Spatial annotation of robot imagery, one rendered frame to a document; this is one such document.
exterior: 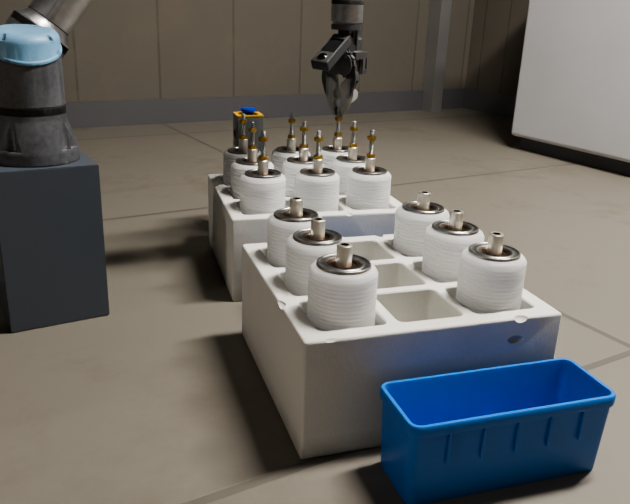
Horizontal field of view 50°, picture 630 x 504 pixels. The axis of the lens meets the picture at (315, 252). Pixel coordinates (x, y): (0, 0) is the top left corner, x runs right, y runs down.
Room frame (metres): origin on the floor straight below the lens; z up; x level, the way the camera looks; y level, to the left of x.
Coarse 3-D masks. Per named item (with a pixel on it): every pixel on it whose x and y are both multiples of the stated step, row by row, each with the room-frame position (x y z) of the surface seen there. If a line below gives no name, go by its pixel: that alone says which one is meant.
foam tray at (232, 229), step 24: (216, 192) 1.50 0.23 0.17; (216, 216) 1.51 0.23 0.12; (240, 216) 1.30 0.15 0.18; (264, 216) 1.31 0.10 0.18; (336, 216) 1.34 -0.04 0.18; (360, 216) 1.36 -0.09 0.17; (384, 216) 1.37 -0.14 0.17; (216, 240) 1.51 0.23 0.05; (240, 240) 1.29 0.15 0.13; (264, 240) 1.30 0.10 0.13; (240, 264) 1.29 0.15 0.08; (240, 288) 1.29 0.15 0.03
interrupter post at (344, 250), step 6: (342, 246) 0.86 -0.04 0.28; (348, 246) 0.86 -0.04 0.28; (336, 252) 0.87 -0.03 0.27; (342, 252) 0.86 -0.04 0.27; (348, 252) 0.86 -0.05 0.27; (336, 258) 0.86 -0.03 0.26; (342, 258) 0.86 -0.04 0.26; (348, 258) 0.86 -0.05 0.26; (336, 264) 0.86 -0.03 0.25; (342, 264) 0.86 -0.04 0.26; (348, 264) 0.86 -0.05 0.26
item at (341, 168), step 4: (336, 160) 1.55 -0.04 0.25; (332, 164) 1.55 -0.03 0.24; (336, 164) 1.53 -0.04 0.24; (340, 164) 1.52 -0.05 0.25; (344, 164) 1.52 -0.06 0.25; (348, 164) 1.52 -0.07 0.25; (352, 164) 1.52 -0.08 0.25; (356, 164) 1.52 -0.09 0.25; (360, 164) 1.52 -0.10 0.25; (364, 164) 1.52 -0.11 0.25; (332, 168) 1.54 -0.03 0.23; (336, 168) 1.53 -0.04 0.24; (340, 168) 1.52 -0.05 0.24; (344, 168) 1.52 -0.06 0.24; (348, 168) 1.51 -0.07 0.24; (352, 168) 1.51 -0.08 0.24; (336, 172) 1.53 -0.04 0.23; (340, 172) 1.52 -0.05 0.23; (344, 172) 1.51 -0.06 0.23; (340, 176) 1.52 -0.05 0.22; (344, 176) 1.52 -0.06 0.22; (340, 180) 1.52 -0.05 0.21; (344, 180) 1.51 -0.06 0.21; (340, 184) 1.52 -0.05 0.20; (344, 184) 1.51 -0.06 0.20; (340, 188) 1.52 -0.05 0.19; (344, 188) 1.51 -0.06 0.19; (340, 192) 1.52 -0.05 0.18; (344, 192) 1.51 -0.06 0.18
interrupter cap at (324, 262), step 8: (328, 256) 0.89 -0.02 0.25; (352, 256) 0.90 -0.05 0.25; (360, 256) 0.89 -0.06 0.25; (320, 264) 0.86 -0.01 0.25; (328, 264) 0.86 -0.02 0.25; (352, 264) 0.87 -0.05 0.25; (360, 264) 0.87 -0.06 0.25; (368, 264) 0.86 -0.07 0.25; (328, 272) 0.84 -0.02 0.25; (336, 272) 0.83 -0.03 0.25; (344, 272) 0.83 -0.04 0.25; (352, 272) 0.83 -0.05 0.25; (360, 272) 0.84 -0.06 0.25
